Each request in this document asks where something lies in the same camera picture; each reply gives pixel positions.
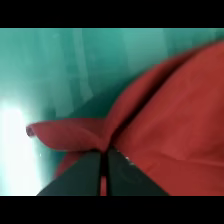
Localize red T-shirt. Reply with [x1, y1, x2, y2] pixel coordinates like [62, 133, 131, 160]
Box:
[25, 40, 224, 197]

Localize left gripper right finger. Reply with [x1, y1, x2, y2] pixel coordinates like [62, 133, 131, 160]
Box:
[106, 146, 170, 197]

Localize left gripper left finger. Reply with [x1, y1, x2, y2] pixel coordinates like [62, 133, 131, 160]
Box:
[37, 150, 102, 197]

